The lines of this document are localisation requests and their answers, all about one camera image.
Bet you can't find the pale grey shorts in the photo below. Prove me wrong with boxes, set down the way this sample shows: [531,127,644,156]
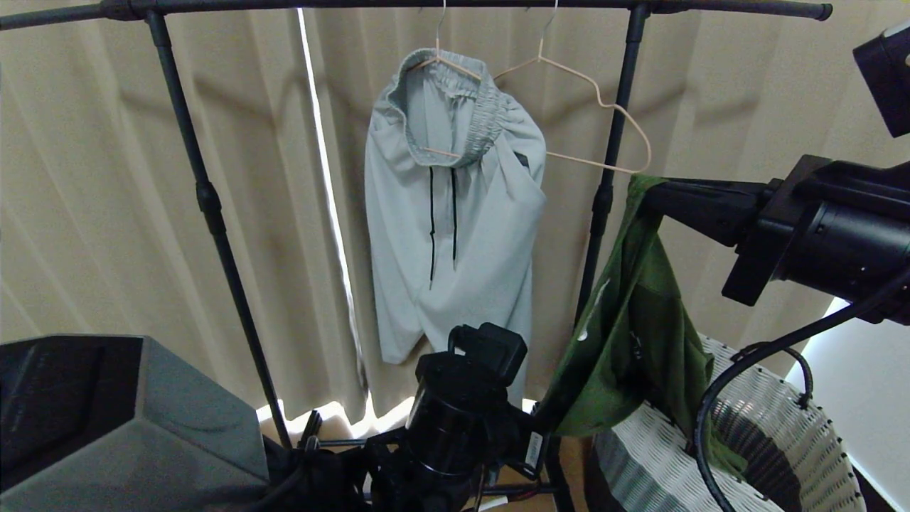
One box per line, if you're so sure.
[365,48,548,410]

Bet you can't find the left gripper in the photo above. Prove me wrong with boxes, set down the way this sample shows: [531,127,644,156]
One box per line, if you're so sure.
[498,405,564,486]

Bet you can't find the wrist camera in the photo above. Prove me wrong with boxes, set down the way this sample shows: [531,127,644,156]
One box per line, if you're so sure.
[853,21,910,139]
[446,322,529,388]

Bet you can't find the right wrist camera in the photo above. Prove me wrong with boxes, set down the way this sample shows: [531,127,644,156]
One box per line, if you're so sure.
[853,21,910,139]

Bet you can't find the white laundry basket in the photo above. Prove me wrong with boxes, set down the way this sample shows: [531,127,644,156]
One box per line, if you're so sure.
[587,334,868,512]

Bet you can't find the black clothes rack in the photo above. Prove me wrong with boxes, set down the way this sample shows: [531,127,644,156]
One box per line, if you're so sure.
[0,0,833,512]

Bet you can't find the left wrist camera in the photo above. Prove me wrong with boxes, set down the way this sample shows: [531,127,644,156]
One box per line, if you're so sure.
[446,322,529,388]

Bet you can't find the green garment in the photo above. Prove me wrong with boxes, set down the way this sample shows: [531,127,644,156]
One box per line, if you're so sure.
[533,174,749,481]

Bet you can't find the pink clothes hanger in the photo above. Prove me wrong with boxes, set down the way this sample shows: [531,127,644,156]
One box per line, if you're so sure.
[409,0,484,161]
[494,0,653,175]

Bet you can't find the black cable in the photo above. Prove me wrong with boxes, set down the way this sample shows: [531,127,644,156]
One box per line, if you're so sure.
[693,267,910,512]

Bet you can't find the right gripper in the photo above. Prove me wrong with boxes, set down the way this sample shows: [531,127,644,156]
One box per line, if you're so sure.
[722,155,910,324]

